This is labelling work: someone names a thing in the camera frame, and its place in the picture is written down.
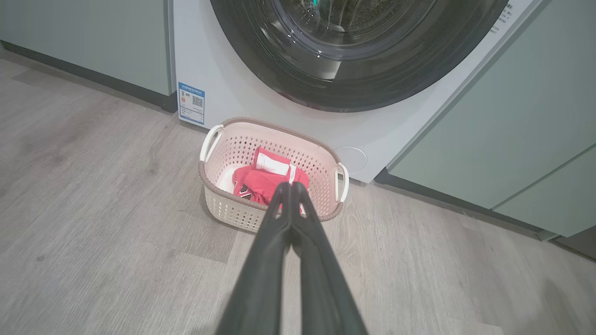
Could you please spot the pale green cabinet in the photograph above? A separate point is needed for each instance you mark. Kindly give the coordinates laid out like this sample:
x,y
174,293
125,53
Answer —
x,y
503,130
93,37

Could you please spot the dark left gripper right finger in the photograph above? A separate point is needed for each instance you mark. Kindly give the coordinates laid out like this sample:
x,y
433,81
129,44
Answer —
x,y
321,288

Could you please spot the cream perforated laundry basket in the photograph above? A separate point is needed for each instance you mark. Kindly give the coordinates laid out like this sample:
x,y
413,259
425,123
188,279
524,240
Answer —
x,y
233,209

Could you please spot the blue energy label sticker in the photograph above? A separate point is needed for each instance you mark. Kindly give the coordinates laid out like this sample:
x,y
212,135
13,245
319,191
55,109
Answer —
x,y
191,103

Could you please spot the black round washing machine door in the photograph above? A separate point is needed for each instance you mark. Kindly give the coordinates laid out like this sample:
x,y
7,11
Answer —
x,y
372,88

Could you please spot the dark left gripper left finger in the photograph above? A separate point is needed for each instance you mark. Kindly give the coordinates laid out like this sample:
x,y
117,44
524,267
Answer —
x,y
260,279

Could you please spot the white washing machine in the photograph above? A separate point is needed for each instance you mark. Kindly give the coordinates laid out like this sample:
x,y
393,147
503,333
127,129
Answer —
x,y
223,70

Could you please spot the round filter cover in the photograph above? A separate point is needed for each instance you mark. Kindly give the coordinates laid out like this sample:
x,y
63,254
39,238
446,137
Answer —
x,y
351,160

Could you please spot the white garment with red trim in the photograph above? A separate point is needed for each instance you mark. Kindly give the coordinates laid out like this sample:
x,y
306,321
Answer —
x,y
272,163

